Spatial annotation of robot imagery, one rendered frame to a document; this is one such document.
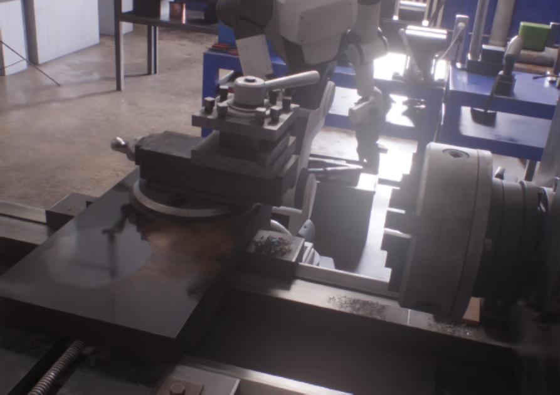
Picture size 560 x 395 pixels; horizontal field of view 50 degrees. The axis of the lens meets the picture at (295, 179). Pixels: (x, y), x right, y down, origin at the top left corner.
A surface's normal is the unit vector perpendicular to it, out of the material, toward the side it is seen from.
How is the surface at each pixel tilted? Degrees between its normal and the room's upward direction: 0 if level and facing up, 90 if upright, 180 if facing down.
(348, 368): 3
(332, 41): 106
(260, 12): 70
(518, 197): 19
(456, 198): 43
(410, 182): 34
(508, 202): 27
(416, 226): 63
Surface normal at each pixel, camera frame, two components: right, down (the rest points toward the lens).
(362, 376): 0.35, -0.77
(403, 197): -0.05, -0.54
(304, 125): -0.19, -0.06
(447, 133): -0.23, 0.39
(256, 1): 0.55, 0.07
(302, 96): -0.28, 0.69
